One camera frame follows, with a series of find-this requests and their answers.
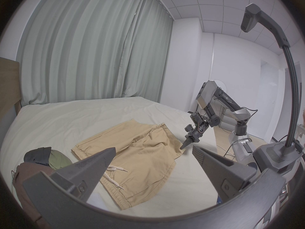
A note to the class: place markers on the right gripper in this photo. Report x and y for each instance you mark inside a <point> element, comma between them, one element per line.
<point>195,136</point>

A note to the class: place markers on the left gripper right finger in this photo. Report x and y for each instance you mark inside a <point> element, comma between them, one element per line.
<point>214,173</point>

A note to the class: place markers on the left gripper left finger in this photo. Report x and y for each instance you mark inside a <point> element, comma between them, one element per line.
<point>90,170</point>

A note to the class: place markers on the tan shorts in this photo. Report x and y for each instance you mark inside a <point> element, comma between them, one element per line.
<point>143,156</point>

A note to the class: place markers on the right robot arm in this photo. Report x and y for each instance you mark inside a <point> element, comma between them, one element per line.
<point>208,92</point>

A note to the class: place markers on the bed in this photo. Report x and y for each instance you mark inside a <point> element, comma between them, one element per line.
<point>95,113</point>

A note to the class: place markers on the white garment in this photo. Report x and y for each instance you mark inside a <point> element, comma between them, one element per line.
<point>97,198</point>

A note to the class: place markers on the green garment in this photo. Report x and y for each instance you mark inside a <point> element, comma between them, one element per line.
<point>59,160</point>

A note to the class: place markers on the black garment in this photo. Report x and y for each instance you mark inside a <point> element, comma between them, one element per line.
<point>38,155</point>

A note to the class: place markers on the brown garment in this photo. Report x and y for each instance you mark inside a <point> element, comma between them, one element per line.
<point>26,173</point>

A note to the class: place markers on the pale green curtain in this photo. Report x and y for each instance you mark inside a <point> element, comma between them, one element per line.
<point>83,44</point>

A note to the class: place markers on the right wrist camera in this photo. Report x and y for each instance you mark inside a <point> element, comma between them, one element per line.
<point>189,128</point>

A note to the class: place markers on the round wall mirror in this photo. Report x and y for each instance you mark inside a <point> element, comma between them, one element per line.
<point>222,83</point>

